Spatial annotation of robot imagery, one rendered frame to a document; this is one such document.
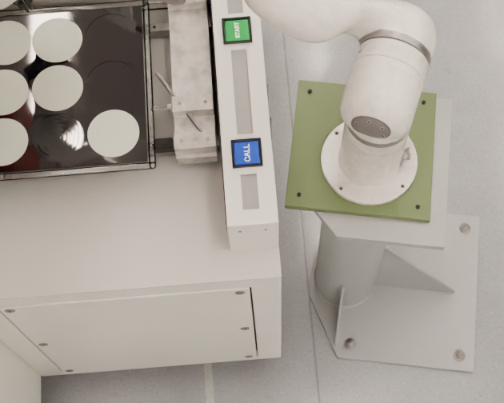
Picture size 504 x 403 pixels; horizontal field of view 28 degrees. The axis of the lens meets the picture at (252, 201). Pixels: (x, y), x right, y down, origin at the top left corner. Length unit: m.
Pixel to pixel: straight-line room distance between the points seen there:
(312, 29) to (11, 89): 0.72
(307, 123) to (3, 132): 0.60
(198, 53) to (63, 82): 0.27
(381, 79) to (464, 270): 1.29
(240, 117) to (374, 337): 1.02
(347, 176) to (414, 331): 0.87
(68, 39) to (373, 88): 0.73
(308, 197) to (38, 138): 0.54
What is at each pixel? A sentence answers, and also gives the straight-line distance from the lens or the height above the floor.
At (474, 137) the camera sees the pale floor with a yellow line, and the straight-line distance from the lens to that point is 2.98.
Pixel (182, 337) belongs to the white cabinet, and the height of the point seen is 0.40.
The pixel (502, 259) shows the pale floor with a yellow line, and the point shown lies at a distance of 2.86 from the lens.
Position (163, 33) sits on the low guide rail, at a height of 0.84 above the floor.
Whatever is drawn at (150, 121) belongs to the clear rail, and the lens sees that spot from 1.96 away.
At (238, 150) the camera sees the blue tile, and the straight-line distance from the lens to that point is 1.85.
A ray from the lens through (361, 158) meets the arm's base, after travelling 1.86.
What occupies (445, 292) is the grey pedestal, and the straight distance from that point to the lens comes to 2.78.
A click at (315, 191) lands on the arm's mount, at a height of 0.83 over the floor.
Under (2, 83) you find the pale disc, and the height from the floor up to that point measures 0.90.
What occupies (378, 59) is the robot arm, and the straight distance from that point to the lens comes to 1.62.
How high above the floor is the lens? 2.66
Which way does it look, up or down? 69 degrees down
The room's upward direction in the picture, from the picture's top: 4 degrees counter-clockwise
